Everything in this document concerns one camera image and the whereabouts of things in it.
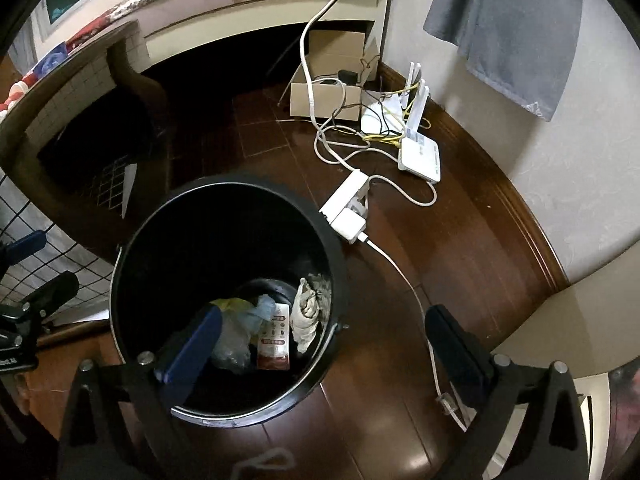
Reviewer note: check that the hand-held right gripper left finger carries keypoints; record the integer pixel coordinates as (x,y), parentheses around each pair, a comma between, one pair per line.
(195,355)

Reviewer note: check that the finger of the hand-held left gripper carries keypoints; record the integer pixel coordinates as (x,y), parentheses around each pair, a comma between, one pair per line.
(52,295)
(25,250)

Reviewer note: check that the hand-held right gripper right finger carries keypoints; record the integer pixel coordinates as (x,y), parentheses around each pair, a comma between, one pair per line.
(457,360)

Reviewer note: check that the clear plastic bag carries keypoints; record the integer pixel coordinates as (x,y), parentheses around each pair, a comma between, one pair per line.
(232,345)

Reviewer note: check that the yellow cloth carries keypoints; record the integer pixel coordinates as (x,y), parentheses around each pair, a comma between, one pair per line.
(230,305)

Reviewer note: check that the red label white box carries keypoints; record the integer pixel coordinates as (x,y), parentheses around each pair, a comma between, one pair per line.
(274,340)

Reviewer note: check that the black trash bin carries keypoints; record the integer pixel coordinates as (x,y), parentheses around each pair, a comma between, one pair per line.
(200,240)

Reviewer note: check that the beige cloth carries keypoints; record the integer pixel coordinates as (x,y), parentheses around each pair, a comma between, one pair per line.
(307,310)

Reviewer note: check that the white charger plug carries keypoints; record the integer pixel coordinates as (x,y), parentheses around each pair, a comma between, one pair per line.
(350,225)

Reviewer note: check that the wooden table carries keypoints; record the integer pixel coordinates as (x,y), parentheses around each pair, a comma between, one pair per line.
(135,95)

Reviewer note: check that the white power strip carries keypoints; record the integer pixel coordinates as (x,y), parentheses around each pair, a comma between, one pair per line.
(345,192)

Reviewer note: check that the white router with antennas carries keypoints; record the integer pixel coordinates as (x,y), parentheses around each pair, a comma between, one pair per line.
(420,157)

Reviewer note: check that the white modem box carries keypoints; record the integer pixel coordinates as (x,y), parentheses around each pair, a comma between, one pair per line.
(372,120)
(385,136)

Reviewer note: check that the cardboard box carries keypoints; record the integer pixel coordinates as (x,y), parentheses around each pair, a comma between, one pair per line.
(320,97)

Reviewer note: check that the black power adapter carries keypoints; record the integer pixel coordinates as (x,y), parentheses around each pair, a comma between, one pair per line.
(348,76)

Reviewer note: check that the tied grey curtain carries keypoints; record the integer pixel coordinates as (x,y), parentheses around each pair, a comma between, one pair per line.
(505,30)

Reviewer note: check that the bed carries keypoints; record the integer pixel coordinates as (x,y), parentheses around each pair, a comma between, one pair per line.
(280,0)

